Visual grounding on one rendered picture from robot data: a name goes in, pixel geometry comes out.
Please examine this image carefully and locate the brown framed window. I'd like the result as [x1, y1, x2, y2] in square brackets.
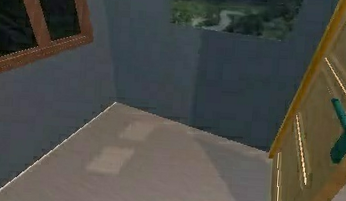
[0, 0, 97, 85]

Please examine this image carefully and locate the green landscape wall picture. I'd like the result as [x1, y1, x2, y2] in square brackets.
[167, 0, 305, 43]

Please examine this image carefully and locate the tan wooden room door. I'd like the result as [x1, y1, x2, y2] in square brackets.
[265, 0, 346, 201]

